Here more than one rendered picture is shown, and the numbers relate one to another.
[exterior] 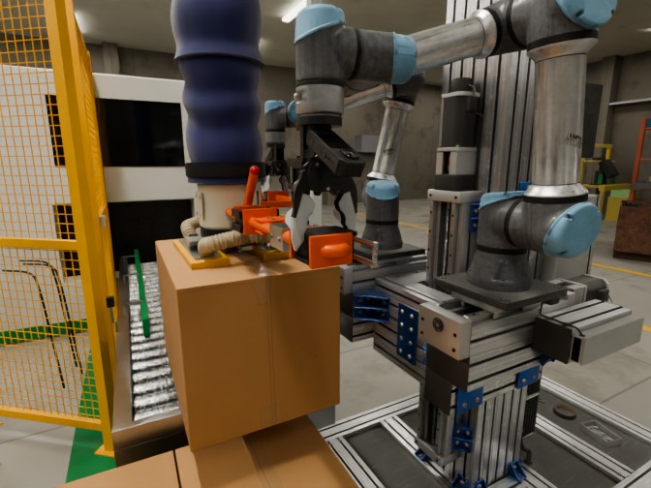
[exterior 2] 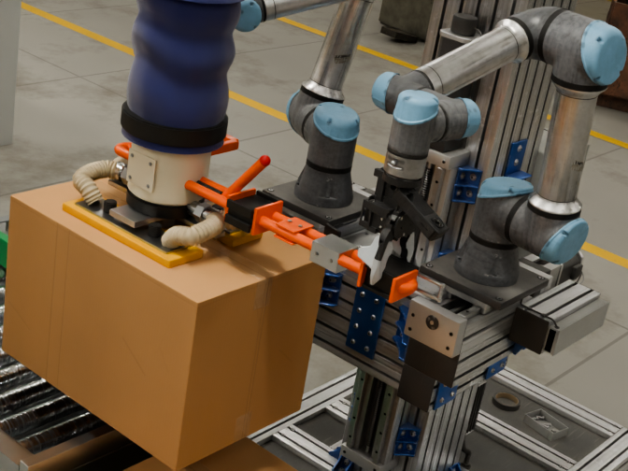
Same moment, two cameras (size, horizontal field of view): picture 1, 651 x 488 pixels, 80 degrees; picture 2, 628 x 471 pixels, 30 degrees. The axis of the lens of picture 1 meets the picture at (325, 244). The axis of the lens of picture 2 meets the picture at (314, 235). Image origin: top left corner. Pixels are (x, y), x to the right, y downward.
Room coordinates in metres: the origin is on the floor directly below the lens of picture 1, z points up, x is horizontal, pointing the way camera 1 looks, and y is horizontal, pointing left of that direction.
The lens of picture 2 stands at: (-1.12, 1.03, 2.13)
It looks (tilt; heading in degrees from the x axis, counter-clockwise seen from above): 23 degrees down; 334
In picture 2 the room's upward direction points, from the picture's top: 10 degrees clockwise
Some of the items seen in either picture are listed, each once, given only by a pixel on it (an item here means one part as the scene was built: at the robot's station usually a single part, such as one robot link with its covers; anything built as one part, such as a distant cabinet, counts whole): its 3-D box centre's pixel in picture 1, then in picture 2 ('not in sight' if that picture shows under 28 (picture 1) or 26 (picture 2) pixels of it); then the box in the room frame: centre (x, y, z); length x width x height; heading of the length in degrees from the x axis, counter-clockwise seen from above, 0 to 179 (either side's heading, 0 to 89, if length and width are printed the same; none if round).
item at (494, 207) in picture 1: (506, 217); (504, 207); (0.93, -0.44, 1.20); 0.13 x 0.12 x 0.14; 19
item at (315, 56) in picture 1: (322, 50); (414, 123); (0.64, 0.01, 1.50); 0.09 x 0.08 x 0.11; 109
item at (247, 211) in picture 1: (255, 219); (253, 211); (0.93, 0.17, 1.20); 0.10 x 0.08 x 0.06; 118
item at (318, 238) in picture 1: (320, 245); (387, 278); (0.62, 0.01, 1.20); 0.08 x 0.07 x 0.05; 28
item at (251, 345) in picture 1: (237, 313); (158, 305); (1.14, 0.28, 0.87); 0.60 x 0.40 x 0.40; 27
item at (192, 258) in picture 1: (198, 246); (131, 222); (1.10, 0.37, 1.09); 0.34 x 0.10 x 0.05; 28
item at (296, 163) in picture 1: (317, 157); (392, 203); (0.65, 0.01, 1.34); 0.09 x 0.08 x 0.12; 28
